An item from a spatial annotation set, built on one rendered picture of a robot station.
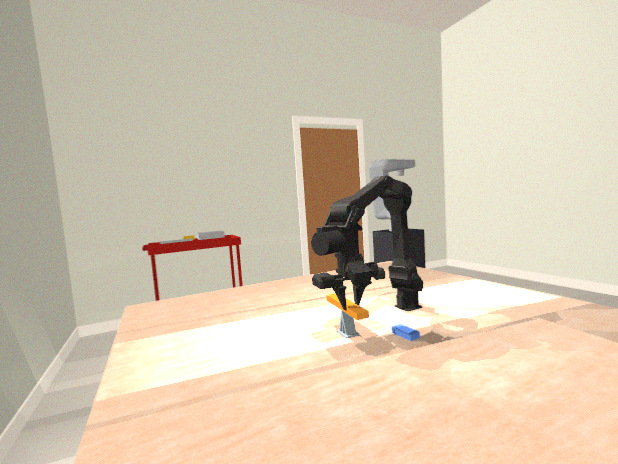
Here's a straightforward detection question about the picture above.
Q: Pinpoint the yellow bar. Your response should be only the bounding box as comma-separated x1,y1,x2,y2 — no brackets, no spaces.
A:
327,294,369,320

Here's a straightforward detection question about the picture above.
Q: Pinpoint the blue rectangular bar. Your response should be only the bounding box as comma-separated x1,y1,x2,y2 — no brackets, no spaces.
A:
391,324,420,341

